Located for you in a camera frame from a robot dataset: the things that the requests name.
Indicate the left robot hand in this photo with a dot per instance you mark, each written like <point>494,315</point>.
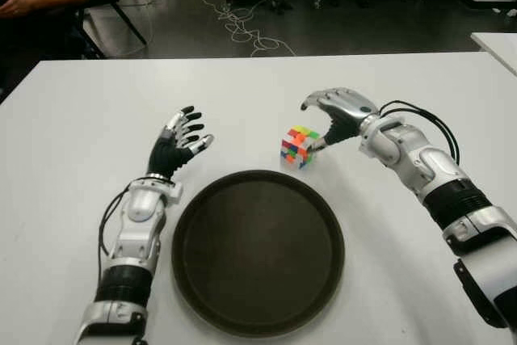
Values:
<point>165,157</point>

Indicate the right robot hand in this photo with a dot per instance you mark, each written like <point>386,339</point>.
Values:
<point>343,106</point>

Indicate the seated person black clothes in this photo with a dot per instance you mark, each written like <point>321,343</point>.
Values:
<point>24,38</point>

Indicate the dark brown round plate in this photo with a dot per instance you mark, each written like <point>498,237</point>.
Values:
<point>258,248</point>

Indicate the multicoloured Rubik's cube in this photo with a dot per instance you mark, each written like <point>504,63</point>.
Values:
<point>295,147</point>

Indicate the bystander hand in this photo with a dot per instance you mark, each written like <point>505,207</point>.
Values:
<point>16,3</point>

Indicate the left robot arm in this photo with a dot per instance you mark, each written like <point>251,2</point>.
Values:
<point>139,215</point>

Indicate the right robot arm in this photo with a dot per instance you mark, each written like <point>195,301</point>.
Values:
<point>424,163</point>

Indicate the white side table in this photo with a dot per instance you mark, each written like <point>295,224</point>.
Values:
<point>498,48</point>

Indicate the black chair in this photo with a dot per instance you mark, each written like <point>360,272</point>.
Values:
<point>127,19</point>

